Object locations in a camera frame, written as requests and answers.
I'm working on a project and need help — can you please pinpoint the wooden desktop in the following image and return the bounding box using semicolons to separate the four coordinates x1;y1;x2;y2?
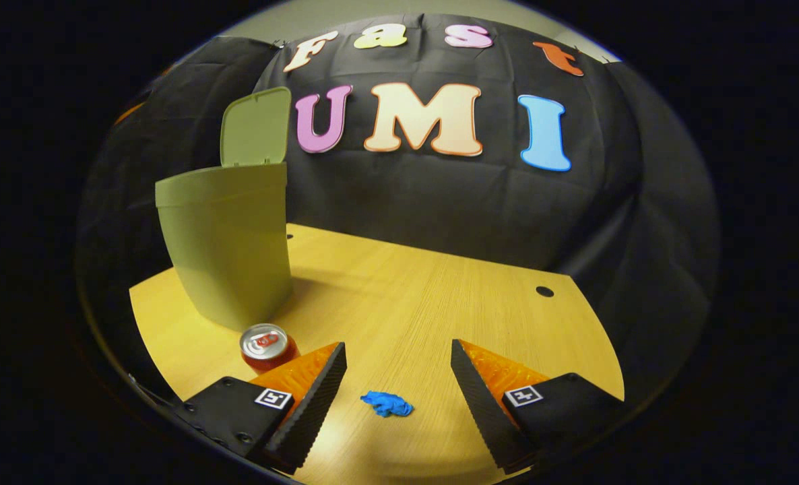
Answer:
129;224;626;485

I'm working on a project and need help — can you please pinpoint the blue paper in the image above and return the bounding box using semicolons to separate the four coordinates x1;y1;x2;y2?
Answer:
360;391;414;418

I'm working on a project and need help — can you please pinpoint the red pop can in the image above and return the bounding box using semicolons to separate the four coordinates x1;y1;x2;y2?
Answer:
239;323;300;375

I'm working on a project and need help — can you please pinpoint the black backdrop cloth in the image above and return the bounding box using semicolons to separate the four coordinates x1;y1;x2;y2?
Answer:
76;13;720;351

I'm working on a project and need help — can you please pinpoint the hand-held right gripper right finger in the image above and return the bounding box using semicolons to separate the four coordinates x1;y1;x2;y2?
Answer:
451;339;633;474

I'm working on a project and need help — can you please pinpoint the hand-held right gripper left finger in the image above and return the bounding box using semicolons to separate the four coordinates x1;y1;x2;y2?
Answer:
170;342;348;474

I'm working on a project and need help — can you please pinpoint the green desktop garbage bin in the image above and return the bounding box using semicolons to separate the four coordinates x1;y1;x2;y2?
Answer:
155;86;294;332

